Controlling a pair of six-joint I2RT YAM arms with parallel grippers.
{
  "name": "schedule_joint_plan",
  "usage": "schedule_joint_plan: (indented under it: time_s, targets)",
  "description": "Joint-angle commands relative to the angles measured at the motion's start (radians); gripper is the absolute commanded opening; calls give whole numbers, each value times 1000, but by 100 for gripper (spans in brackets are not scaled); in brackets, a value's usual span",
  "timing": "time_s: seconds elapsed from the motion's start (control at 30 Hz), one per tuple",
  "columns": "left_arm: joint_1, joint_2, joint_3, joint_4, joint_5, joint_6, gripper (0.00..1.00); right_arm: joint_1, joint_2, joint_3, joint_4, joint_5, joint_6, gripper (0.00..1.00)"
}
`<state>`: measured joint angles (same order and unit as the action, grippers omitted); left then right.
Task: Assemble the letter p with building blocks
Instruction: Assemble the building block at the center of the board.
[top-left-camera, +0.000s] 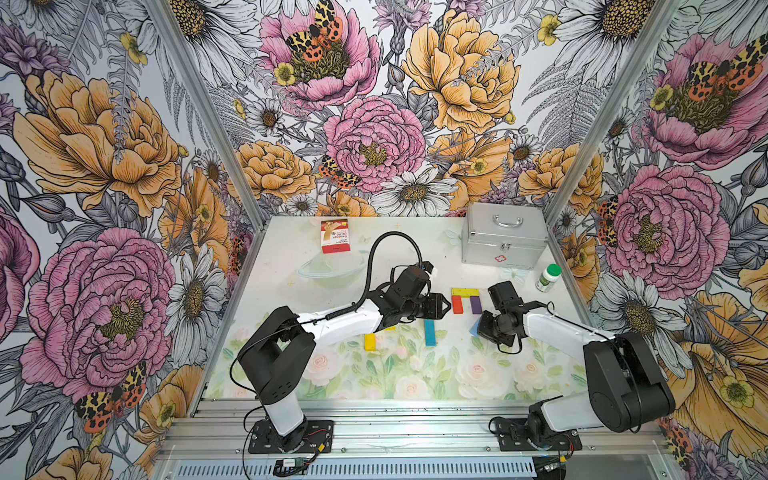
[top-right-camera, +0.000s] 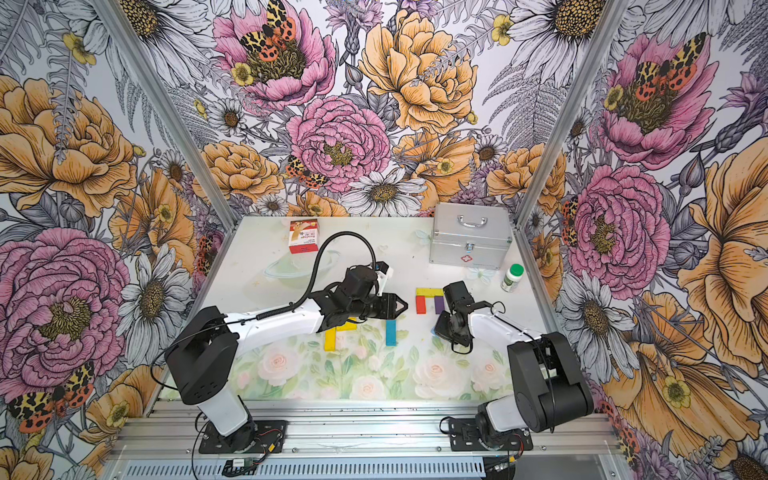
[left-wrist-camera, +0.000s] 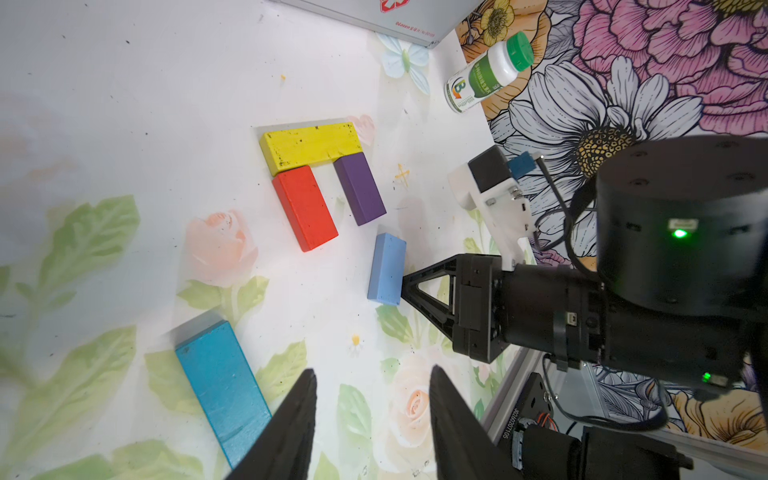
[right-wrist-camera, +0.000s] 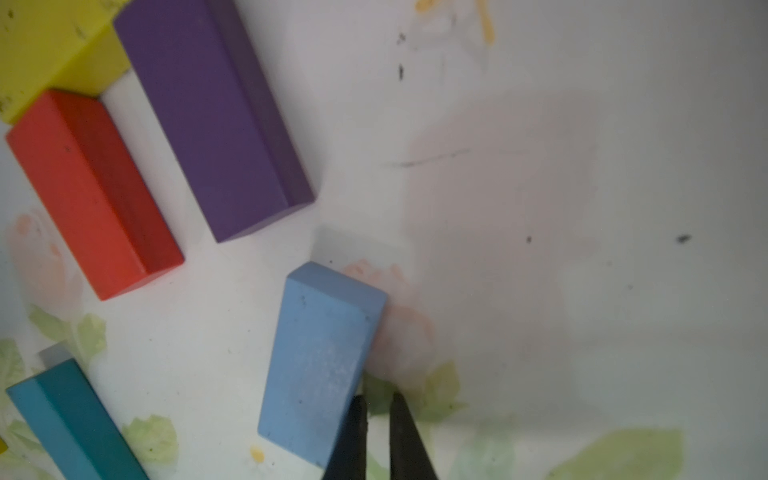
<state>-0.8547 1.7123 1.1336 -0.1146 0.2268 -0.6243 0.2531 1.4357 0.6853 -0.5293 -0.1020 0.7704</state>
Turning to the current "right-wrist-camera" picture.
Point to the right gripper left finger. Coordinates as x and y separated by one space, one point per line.
348 460

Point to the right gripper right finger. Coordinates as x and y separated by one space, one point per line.
409 459

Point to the light blue block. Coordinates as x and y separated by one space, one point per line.
326 325

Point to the teal block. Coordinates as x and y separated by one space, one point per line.
64 412

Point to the purple block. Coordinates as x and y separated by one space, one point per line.
205 84

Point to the red block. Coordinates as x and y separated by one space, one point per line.
78 164

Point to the yellow-green block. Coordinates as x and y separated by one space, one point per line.
67 45

